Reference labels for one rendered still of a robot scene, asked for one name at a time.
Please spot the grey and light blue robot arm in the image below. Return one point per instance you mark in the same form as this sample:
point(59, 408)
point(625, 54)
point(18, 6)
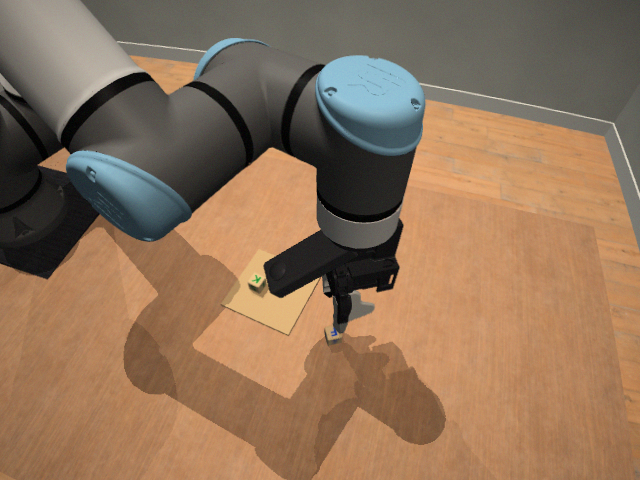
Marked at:
point(146, 160)

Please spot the tan flat mat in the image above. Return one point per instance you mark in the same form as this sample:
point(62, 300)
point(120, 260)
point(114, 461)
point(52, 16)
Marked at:
point(279, 314)

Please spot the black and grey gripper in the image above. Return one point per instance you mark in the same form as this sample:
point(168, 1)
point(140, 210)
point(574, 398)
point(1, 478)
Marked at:
point(376, 263)

